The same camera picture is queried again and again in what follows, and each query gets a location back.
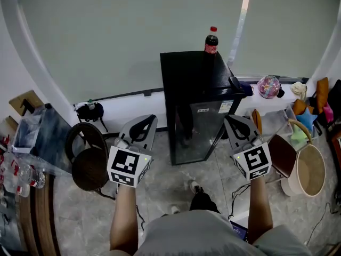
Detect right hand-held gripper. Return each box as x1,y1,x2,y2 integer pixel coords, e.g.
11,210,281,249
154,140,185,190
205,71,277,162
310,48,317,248
224,114,273,182

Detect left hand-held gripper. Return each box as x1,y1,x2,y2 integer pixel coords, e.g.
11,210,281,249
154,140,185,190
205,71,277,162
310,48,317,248
107,115,159,189

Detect large black panel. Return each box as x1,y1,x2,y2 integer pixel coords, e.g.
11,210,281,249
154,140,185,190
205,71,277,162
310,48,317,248
172,96,242,166

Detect person's right forearm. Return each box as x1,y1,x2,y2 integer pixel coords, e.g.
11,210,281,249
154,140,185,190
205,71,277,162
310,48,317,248
247,176,274,244

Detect person's left forearm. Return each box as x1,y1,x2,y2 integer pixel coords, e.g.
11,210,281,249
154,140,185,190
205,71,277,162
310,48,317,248
110,185,139,256

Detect black mini fridge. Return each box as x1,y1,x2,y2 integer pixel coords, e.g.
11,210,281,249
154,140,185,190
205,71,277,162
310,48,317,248
159,51,246,165

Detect orange brown pouch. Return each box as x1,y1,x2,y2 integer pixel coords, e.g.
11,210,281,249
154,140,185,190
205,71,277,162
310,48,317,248
251,109,263,135

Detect clear plastic storage box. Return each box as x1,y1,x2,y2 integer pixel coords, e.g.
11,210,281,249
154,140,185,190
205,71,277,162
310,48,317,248
262,109,295,138

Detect brown seat chair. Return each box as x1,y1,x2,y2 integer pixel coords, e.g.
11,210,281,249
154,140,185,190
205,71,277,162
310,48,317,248
267,134,297,183

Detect navy cap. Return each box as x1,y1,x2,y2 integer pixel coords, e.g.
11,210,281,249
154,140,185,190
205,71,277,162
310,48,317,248
238,81,254,97

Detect black backpack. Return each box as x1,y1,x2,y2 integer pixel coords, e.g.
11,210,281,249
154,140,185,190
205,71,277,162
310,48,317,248
76,102,109,133

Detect green cushion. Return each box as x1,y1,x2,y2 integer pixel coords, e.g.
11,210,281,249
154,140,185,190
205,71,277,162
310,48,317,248
290,128,308,144

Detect dark wicker chair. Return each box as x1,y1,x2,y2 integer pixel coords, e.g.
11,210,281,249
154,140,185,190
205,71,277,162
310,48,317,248
65,122,116,201

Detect blue star plush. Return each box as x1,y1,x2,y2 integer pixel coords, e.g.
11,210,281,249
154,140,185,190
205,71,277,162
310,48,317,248
296,107,319,132

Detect orange cushion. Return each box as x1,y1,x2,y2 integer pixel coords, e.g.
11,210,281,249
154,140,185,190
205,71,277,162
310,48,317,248
292,99,315,116
316,76,330,115

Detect person's white black shoe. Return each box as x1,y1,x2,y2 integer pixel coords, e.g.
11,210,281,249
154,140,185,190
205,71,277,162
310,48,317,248
189,180,205,195

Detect cream cloth bag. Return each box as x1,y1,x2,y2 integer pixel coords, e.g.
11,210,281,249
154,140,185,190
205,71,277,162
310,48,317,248
290,81,308,101

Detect person's black trousers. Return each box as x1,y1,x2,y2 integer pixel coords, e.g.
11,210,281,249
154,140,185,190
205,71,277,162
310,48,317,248
189,187,221,214

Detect round beige chair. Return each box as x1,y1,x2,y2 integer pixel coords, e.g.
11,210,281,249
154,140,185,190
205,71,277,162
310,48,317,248
281,118,327,198

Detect blue grey glass tank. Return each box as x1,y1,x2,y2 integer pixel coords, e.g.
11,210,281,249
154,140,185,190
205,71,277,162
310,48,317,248
12,107,73,171

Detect pink cushion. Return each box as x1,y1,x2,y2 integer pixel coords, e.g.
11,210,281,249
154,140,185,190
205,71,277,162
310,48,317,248
323,102,335,124

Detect small waist screen device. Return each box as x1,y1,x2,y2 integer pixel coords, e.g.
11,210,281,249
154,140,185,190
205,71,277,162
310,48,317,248
230,221,249,241

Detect orange wooden stool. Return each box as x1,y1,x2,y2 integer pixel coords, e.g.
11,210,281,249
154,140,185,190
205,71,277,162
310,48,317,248
330,131,341,171

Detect cola bottle red cap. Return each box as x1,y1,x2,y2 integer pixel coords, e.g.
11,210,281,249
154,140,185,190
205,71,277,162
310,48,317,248
204,26,220,56

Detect grey roller blind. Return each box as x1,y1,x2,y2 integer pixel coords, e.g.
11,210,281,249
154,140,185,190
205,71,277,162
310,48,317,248
18,0,246,104
234,0,337,79

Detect black padded chair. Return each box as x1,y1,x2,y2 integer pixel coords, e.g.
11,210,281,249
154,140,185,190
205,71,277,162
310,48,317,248
327,79,341,120

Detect person's grey shirt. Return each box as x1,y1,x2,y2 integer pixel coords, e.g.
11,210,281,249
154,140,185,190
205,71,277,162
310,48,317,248
108,209,312,256

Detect cluster of large water bottles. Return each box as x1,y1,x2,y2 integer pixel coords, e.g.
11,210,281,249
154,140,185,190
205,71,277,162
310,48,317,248
0,134,46,197

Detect cardboard box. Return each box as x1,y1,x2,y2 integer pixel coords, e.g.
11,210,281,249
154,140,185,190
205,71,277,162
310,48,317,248
9,90,45,117

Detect brown wooden step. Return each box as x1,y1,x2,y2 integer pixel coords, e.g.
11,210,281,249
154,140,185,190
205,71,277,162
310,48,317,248
20,169,61,256

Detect thin gripper cable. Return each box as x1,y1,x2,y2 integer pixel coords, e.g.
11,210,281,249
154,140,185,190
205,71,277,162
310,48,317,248
231,184,251,220
135,205,146,231

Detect black floor cable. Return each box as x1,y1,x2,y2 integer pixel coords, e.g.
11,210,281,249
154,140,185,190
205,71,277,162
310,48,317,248
305,203,334,246

